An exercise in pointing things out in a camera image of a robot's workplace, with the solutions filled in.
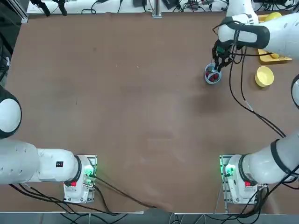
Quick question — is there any yellow-green apple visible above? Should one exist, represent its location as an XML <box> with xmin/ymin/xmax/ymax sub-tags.
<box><xmin>266</xmin><ymin>12</ymin><xmax>283</xmax><ymax>21</ymax></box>

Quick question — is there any aluminium post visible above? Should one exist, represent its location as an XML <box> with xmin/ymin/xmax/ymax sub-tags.
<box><xmin>152</xmin><ymin>0</ymin><xmax>162</xmax><ymax>19</ymax></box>

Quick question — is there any yellow tray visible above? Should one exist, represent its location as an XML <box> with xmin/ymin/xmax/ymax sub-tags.
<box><xmin>256</xmin><ymin>14</ymin><xmax>294</xmax><ymax>65</ymax></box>

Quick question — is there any aluminium frame rail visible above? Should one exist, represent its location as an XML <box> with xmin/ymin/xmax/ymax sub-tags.
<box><xmin>9</xmin><ymin>0</ymin><xmax>29</xmax><ymax>23</ymax></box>

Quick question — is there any black base cable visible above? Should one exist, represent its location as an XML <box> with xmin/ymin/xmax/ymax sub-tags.
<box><xmin>9</xmin><ymin>183</ymin><xmax>120</xmax><ymax>215</ymax></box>
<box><xmin>93</xmin><ymin>175</ymin><xmax>160</xmax><ymax>209</ymax></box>

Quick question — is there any yellow bowl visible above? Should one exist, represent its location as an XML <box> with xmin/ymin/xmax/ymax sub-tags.
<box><xmin>254</xmin><ymin>66</ymin><xmax>274</xmax><ymax>87</ymax></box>

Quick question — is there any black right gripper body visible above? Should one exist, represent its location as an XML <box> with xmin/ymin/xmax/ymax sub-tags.
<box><xmin>211</xmin><ymin>40</ymin><xmax>244</xmax><ymax>60</ymax></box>

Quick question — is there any light blue spoon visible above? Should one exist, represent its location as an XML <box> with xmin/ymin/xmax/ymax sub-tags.
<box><xmin>208</xmin><ymin>67</ymin><xmax>221</xmax><ymax>78</ymax></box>

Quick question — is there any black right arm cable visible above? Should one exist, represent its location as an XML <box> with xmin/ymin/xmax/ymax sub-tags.
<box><xmin>212</xmin><ymin>23</ymin><xmax>299</xmax><ymax>185</ymax></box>

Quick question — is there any blue bowl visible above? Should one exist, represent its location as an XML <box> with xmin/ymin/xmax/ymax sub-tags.
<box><xmin>204</xmin><ymin>63</ymin><xmax>222</xmax><ymax>84</ymax></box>

